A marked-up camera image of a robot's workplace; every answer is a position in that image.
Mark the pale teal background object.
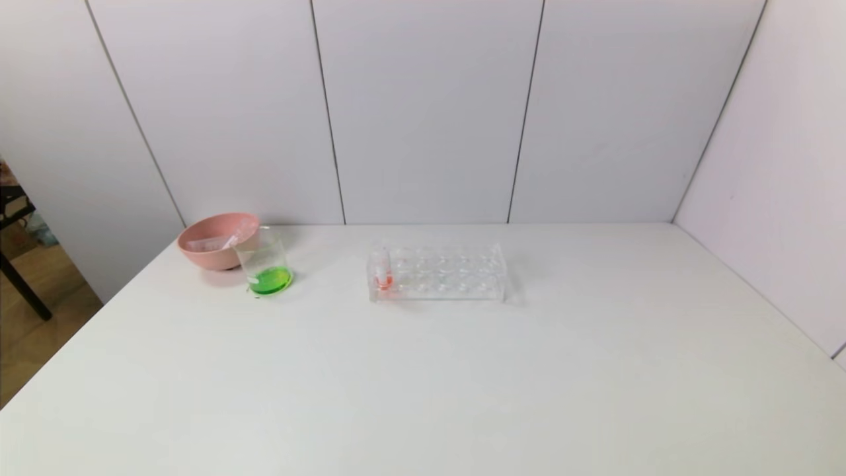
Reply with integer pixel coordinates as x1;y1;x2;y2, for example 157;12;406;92
28;213;59;247

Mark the clear acrylic test tube rack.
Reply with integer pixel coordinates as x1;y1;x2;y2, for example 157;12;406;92
367;241;508;303

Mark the clear glass beaker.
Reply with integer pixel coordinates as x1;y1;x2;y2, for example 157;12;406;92
233;226;293;298

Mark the test tube with red pigment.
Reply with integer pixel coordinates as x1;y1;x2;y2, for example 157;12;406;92
372;245;396;293

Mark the test tube with blue pigment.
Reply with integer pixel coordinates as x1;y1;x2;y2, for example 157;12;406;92
221;222;256;251

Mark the black background stand frame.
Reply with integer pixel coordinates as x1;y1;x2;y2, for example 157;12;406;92
0;185;53;322

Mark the pink plastic bowl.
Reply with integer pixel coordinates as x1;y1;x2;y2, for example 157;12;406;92
177;212;260;271

